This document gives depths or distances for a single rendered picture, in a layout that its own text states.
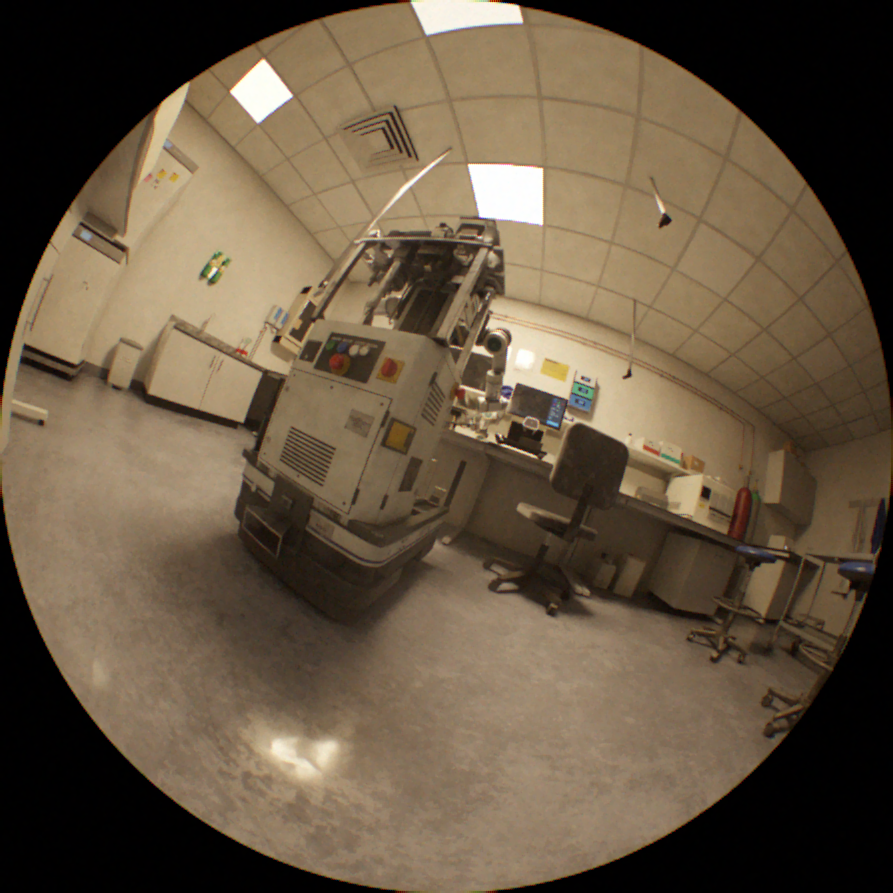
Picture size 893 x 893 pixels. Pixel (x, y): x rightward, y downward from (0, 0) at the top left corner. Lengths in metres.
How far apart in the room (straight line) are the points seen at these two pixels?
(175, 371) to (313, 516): 2.32
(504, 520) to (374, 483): 1.99
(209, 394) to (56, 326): 1.78
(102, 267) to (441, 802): 2.98
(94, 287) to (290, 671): 2.61
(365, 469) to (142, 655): 0.67
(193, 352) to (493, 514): 3.21
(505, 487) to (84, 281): 4.03
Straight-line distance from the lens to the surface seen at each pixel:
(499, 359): 1.55
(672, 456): 2.88
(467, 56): 2.29
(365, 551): 0.63
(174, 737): 0.58
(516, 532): 2.52
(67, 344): 2.68
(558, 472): 1.28
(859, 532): 5.16
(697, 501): 2.48
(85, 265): 2.71
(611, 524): 2.71
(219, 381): 2.94
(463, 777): 0.63
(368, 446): 0.61
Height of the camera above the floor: 0.53
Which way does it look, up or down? 4 degrees up
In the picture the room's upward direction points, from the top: 21 degrees clockwise
